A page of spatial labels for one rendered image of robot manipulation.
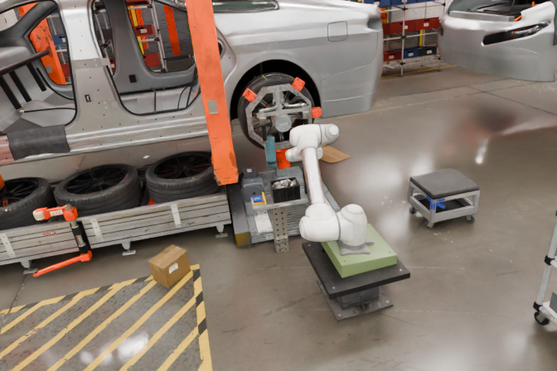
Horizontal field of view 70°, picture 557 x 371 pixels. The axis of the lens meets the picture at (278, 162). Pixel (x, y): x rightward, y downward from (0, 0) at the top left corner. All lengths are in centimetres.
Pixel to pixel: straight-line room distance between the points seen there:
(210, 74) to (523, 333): 243
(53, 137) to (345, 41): 248
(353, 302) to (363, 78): 190
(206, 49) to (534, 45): 317
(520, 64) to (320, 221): 300
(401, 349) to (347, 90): 210
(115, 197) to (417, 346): 239
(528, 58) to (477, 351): 299
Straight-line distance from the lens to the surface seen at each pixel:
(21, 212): 367
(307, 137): 250
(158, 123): 341
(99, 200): 339
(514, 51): 466
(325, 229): 230
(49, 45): 577
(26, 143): 369
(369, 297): 265
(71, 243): 349
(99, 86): 342
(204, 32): 272
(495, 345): 263
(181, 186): 325
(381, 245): 255
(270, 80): 328
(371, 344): 249
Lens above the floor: 190
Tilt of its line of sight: 25 degrees down
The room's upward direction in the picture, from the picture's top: 6 degrees counter-clockwise
